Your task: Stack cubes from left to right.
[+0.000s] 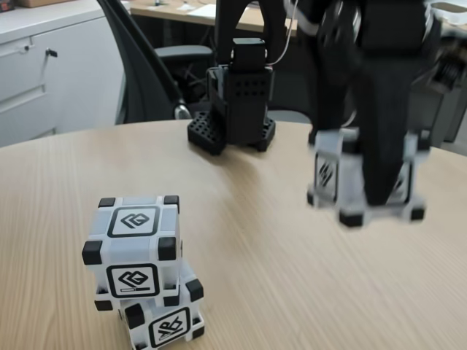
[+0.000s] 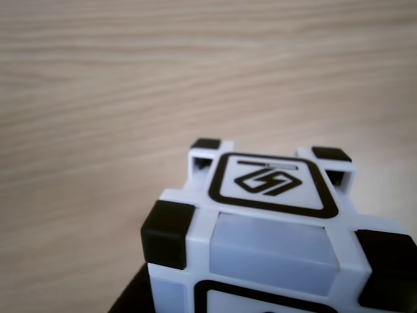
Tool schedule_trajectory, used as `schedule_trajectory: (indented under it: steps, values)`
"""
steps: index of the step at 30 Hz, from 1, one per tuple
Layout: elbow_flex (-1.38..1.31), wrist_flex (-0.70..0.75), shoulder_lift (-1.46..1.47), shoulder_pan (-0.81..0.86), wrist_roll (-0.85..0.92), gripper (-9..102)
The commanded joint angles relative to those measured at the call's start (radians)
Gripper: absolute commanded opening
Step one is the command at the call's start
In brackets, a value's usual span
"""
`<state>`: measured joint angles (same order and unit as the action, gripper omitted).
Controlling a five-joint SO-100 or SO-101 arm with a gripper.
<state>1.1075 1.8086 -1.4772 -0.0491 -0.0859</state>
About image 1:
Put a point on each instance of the white cube lightning symbol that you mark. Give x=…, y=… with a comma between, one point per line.
x=326, y=171

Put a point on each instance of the white cube double-diamond symbol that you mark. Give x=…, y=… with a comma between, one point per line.
x=131, y=220

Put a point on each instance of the dark grey computer tower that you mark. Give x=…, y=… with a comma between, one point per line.
x=452, y=109

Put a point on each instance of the white paper sheet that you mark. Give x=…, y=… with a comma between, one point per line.
x=202, y=11

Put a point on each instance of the light wooden desk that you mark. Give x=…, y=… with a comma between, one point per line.
x=164, y=16

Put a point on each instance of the black office chair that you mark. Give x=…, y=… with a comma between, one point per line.
x=146, y=73

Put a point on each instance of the white filing cabinet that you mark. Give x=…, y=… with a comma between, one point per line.
x=54, y=73

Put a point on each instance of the black cabinet key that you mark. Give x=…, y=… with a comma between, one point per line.
x=52, y=53

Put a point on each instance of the white cube crossed-lines symbol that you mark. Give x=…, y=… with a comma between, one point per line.
x=169, y=322

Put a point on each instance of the brown cardboard box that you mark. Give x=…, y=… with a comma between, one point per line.
x=36, y=3

